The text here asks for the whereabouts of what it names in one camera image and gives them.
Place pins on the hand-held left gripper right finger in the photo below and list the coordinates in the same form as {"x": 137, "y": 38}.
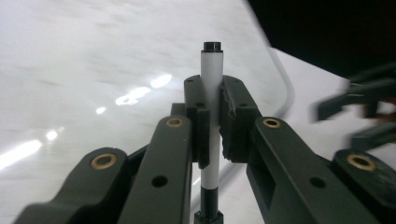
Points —
{"x": 280, "y": 168}

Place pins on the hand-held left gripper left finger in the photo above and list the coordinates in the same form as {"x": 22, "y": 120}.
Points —
{"x": 169, "y": 171}

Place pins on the white marker pen black cap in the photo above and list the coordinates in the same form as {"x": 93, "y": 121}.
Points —
{"x": 211, "y": 68}

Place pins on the white dry-erase whiteboard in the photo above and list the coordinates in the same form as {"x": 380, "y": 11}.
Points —
{"x": 93, "y": 62}

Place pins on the black curtain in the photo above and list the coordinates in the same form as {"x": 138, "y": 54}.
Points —
{"x": 327, "y": 28}

